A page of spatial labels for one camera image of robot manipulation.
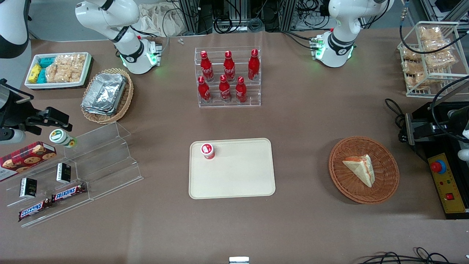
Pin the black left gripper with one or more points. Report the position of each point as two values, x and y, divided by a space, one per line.
440 129

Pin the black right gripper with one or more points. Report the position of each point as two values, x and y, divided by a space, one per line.
14 112

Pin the triangular sandwich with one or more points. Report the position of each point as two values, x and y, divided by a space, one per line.
361 168

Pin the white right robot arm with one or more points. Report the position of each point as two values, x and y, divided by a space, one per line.
128 51

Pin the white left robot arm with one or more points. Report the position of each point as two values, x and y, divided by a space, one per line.
339 44

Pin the round brown wicker basket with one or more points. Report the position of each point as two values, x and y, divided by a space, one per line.
386 183

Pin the oval light wicker basket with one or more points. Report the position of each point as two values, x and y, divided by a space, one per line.
126 101

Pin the beige plastic tray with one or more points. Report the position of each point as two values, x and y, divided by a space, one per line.
238 176

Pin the green lidded white cup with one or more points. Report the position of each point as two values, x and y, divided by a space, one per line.
60 137

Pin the white rectangular plastic bin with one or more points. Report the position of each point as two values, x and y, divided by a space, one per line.
58 85

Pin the teal snack pack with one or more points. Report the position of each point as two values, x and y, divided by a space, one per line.
47 61
42 76

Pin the red emergency stop button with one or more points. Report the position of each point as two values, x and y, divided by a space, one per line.
437 167

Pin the bagged fried snack pack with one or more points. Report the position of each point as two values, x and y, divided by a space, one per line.
414 67
439 55
431 33
411 54
417 80

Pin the red tartan cookie box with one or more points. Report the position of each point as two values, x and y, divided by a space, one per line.
25 157

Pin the bagged rice cracker snacks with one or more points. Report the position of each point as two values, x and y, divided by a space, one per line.
66 68

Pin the yellow snack pack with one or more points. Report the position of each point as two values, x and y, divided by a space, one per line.
34 72

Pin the stacked aluminium foil trays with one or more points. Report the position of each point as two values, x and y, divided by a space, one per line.
104 93

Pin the small black box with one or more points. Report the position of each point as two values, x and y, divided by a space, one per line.
63 173
28 187

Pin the clear acrylic step stand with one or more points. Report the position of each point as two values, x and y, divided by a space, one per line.
106 161

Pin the snickers chocolate bar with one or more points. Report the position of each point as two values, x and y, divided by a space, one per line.
34 210
69 192

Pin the black yellow control box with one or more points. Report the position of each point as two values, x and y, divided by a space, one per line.
449 194

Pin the beige cloth bag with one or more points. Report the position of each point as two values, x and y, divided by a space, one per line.
161 20

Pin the small metal bolt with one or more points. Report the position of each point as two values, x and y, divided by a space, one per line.
180 40

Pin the red cola bottle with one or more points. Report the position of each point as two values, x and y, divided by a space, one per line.
225 91
253 66
240 91
207 68
229 68
204 91

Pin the red lidded yogurt cup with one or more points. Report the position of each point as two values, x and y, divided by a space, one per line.
207 150

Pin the clear acrylic bottle rack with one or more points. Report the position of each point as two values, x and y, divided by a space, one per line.
253 99

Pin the small white box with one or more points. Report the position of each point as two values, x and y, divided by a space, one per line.
239 260

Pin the aluminium frame post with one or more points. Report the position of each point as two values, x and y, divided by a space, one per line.
190 16

